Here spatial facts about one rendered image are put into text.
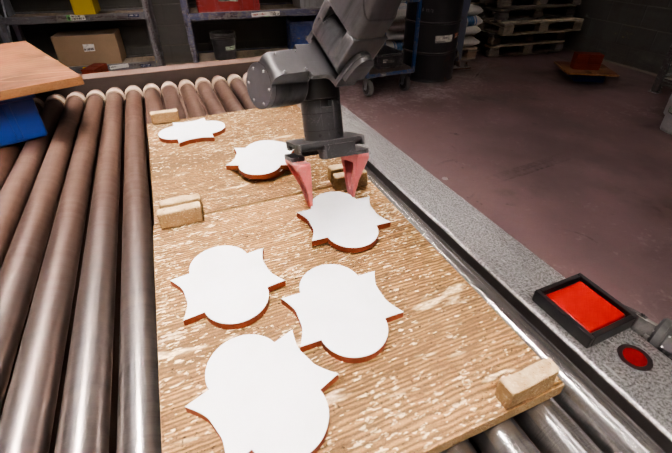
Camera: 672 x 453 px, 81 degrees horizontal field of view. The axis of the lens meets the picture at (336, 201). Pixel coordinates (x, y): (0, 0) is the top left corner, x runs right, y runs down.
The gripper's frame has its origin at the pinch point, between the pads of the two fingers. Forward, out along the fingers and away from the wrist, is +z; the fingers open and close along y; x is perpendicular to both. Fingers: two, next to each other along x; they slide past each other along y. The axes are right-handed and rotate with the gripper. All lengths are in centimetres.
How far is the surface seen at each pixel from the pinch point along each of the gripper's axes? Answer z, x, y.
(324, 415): 9.9, -28.6, -12.4
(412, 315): 8.5, -21.6, 0.6
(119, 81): -23, 82, -34
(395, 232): 4.4, -8.5, 6.1
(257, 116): -10.8, 40.1, -2.2
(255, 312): 6.0, -16.1, -15.4
